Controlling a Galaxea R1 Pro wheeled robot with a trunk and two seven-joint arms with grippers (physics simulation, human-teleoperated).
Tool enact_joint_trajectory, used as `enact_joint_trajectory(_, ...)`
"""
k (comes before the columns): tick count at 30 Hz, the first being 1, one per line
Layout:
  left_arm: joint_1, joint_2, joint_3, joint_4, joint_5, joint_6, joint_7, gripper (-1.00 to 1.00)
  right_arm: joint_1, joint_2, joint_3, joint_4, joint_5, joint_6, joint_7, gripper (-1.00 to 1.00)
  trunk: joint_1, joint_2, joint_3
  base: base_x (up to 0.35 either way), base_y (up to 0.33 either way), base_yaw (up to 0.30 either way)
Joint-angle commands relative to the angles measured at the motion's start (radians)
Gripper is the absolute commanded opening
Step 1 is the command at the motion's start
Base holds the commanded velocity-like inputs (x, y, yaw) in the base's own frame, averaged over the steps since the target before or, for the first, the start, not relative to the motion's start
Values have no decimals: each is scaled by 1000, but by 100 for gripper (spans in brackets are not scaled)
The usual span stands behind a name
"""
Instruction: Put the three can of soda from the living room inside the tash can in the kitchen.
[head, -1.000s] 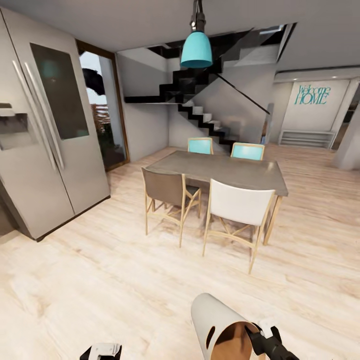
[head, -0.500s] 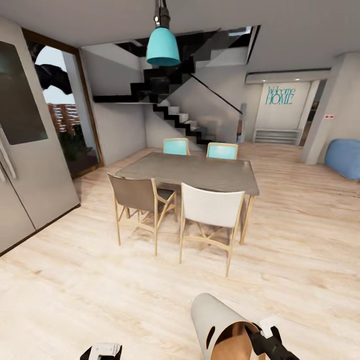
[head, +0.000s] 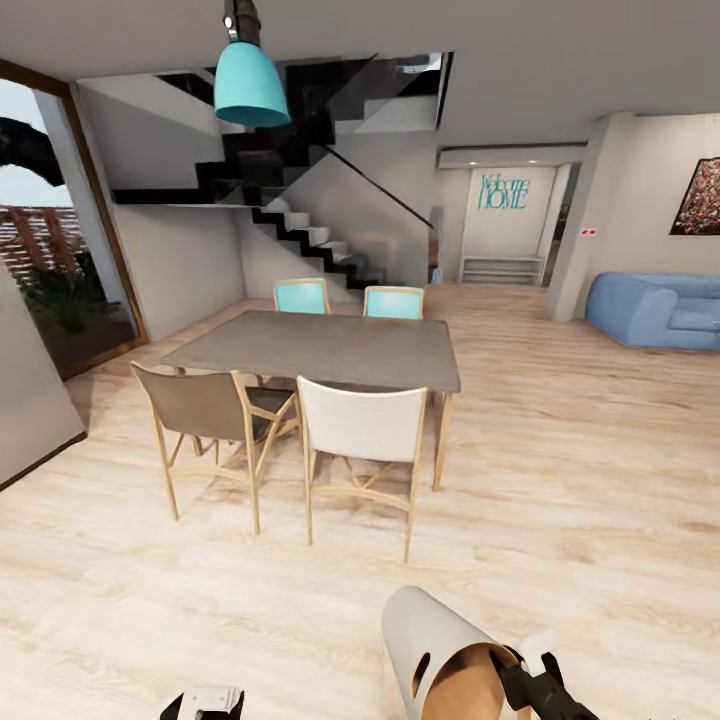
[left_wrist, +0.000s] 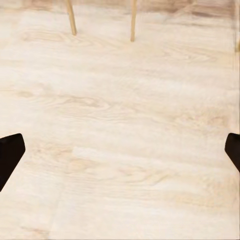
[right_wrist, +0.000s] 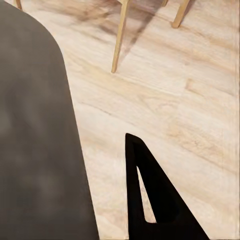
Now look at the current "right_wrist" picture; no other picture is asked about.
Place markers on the trash can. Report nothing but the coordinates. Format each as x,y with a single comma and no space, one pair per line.
44,187

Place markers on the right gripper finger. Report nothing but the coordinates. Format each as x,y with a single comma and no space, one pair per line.
174,220

